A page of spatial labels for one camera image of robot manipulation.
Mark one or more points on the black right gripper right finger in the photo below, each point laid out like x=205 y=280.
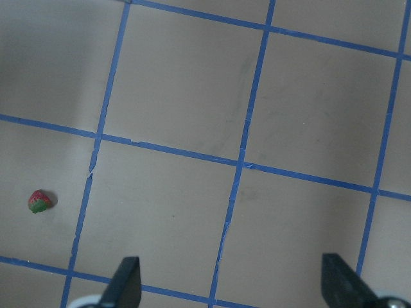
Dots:
x=342 y=287

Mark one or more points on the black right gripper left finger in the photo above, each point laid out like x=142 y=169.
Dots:
x=124 y=289

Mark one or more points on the strawberry with green leaves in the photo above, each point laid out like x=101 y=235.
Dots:
x=39 y=202

